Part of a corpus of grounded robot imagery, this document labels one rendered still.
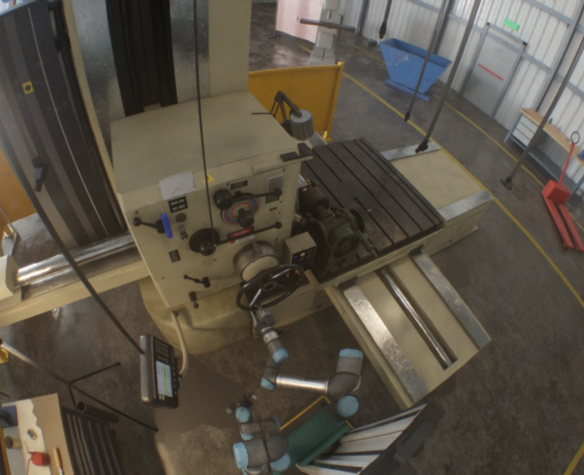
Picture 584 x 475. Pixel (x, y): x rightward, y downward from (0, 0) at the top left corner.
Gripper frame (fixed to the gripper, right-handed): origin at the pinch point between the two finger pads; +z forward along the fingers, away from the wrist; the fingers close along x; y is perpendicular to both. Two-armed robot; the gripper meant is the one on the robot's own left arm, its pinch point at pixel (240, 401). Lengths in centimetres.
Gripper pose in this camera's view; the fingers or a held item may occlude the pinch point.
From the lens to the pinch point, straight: 204.8
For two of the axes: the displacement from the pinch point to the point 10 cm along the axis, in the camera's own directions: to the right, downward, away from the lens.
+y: -4.8, -8.7, 1.2
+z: -2.0, 2.5, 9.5
